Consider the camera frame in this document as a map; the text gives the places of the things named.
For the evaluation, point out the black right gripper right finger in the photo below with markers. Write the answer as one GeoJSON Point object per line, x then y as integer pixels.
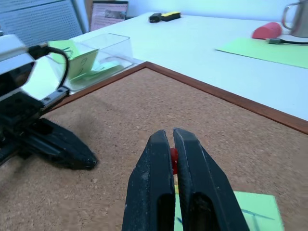
{"type": "Point", "coordinates": [204, 187]}

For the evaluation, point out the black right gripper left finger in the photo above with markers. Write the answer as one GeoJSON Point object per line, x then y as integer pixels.
{"type": "Point", "coordinates": [146, 192]}

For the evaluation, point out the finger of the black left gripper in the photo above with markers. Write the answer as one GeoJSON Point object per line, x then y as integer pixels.
{"type": "Point", "coordinates": [72, 144]}
{"type": "Point", "coordinates": [48, 155]}

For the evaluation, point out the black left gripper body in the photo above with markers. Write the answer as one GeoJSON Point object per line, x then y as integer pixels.
{"type": "Point", "coordinates": [16, 113]}

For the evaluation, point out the red pushpin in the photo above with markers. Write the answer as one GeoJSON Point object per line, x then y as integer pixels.
{"type": "Point", "coordinates": [173, 155]}

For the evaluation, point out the green sticky note with writing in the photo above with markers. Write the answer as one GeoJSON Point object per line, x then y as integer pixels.
{"type": "Point", "coordinates": [260, 211]}

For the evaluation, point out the green note with dark scribble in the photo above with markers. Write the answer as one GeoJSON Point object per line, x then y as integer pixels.
{"type": "Point", "coordinates": [61, 47]}

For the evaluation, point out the folded green note with writing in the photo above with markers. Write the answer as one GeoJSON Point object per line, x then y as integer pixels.
{"type": "Point", "coordinates": [83, 65]}

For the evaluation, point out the flat green note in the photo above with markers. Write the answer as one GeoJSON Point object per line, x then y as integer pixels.
{"type": "Point", "coordinates": [106, 67]}

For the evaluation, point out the clear plastic box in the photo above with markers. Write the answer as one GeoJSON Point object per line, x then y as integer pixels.
{"type": "Point", "coordinates": [115, 48]}

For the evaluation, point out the small black box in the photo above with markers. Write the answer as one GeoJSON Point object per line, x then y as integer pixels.
{"type": "Point", "coordinates": [154, 18]}

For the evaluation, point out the grey perforated panel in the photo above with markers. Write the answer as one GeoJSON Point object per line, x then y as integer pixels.
{"type": "Point", "coordinates": [41, 21]}

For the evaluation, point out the black framed pink sign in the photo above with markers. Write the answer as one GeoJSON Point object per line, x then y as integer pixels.
{"type": "Point", "coordinates": [108, 15]}

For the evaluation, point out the large green paper sheet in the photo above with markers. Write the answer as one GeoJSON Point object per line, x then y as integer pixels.
{"type": "Point", "coordinates": [272, 53]}

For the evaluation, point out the yellow and black eraser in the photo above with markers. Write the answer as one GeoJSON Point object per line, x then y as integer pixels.
{"type": "Point", "coordinates": [170, 16]}

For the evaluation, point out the red rounded object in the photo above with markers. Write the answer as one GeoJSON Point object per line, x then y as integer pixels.
{"type": "Point", "coordinates": [267, 30]}

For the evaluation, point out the metal mug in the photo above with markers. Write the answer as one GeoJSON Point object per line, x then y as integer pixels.
{"type": "Point", "coordinates": [299, 21]}

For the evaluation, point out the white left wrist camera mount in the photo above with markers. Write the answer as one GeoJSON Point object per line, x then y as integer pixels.
{"type": "Point", "coordinates": [45, 79]}

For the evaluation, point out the cork board with wooden frame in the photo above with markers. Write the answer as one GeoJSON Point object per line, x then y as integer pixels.
{"type": "Point", "coordinates": [144, 108]}

